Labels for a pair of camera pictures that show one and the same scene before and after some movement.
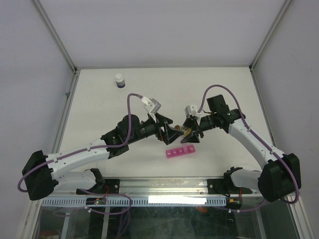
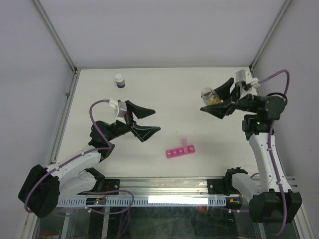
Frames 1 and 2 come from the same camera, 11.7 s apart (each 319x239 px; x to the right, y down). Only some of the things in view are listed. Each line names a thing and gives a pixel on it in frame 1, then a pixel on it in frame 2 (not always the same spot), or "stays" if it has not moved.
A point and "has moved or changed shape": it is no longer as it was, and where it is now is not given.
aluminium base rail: [154, 186] stays
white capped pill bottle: [119, 80] stays
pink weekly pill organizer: [180, 151] stays
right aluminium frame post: [269, 35] stays
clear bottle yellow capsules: [187, 131] has moved or changed shape
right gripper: [194, 137] -> [227, 107]
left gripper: [170, 134] -> [143, 132]
